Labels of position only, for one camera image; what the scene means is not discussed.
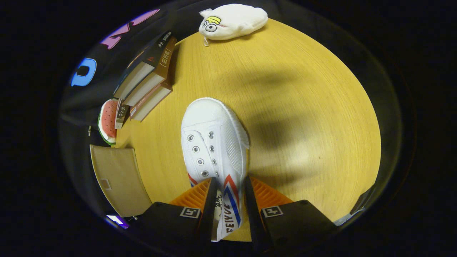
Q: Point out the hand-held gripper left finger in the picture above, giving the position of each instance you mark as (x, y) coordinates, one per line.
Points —
(209, 214)

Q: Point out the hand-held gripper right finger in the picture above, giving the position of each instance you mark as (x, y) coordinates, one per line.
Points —
(255, 217)

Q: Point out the white shoe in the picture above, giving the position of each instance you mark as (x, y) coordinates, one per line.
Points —
(214, 142)

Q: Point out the lit computer screen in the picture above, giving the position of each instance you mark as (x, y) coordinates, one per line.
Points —
(117, 221)

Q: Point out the black flat panel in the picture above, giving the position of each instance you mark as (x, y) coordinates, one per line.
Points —
(364, 201)

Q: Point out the reddish brown cover book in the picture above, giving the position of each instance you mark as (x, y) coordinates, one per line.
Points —
(151, 103)

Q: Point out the white portrait cover book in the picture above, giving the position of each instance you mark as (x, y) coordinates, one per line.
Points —
(122, 114)

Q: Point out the watermelon slice toy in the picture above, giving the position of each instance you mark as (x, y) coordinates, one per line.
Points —
(109, 123)

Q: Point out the black cover book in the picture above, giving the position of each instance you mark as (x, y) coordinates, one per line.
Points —
(157, 50)

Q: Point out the white plush pouch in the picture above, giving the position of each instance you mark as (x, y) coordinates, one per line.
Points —
(235, 21)

